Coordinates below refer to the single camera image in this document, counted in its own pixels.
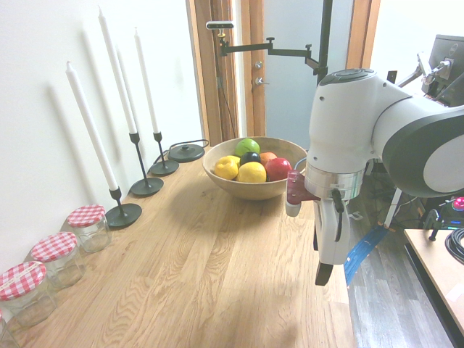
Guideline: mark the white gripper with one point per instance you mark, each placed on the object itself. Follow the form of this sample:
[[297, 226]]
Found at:
[[333, 235]]

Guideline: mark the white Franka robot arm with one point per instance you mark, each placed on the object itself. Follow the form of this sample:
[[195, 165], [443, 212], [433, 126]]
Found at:
[[344, 119]]

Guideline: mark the dark purple plum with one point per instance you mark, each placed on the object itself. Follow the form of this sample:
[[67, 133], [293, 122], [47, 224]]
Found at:
[[250, 158]]

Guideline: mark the blue tape strip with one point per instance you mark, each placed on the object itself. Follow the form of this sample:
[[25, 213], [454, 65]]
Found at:
[[362, 250]]

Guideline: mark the wooden fruit bowl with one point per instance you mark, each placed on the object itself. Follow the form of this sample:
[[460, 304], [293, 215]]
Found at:
[[250, 189]]

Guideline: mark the red apple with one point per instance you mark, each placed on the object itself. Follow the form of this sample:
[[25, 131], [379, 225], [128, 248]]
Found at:
[[277, 169]]

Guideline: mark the light wooden side table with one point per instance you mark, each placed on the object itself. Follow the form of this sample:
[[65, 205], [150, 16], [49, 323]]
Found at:
[[440, 268]]

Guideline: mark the black table clamp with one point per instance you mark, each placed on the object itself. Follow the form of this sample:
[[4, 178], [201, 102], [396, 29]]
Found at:
[[434, 221]]

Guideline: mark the large yellow lemon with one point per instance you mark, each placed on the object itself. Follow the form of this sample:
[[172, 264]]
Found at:
[[251, 172]]

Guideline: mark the orange fruit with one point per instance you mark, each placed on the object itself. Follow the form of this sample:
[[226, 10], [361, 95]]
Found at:
[[268, 157]]

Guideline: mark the small yellow lemon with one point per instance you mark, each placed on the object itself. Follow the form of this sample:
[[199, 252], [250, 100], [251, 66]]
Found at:
[[226, 166]]

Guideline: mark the green apple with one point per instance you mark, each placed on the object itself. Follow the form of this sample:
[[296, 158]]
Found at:
[[247, 146]]

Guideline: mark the red emergency stop button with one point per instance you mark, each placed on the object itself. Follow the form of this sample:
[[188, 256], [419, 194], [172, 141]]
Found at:
[[459, 203]]

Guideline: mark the frosted glass door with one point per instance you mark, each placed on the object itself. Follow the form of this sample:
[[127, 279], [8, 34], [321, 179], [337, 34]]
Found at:
[[290, 101]]

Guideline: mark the black round kettle base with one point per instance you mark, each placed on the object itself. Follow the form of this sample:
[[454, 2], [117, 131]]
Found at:
[[186, 152]]

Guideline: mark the medium black candle holder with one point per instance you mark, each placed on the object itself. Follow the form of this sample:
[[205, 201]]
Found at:
[[164, 167]]

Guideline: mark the tall black candle holder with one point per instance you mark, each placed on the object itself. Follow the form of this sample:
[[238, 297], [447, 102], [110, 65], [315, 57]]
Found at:
[[146, 186]]

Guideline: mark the short black candle holder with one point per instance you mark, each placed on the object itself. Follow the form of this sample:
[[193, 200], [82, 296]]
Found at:
[[123, 215]]

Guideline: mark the silver door lock knob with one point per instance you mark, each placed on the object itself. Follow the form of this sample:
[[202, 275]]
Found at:
[[258, 65]]

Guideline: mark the glass jar red checked lid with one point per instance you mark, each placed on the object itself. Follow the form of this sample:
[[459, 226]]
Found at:
[[25, 293], [58, 257], [88, 226]]

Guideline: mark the black computer monitor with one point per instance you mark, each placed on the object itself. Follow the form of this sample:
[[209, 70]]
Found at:
[[447, 50]]

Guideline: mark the short white taper candle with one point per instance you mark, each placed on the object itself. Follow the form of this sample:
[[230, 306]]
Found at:
[[145, 79]]

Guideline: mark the medium white taper candle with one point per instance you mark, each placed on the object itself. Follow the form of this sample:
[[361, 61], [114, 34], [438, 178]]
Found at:
[[90, 127]]

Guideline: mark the tallest white taper candle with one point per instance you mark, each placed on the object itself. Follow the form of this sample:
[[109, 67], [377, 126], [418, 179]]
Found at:
[[116, 69]]

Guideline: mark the wrist camera with red mount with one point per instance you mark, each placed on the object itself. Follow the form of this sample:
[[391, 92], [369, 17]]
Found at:
[[295, 188]]

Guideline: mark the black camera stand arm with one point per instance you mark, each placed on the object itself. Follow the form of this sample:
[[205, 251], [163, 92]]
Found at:
[[323, 43]]

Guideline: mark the white exterior camera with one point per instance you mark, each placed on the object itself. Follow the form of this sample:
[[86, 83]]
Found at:
[[219, 25]]

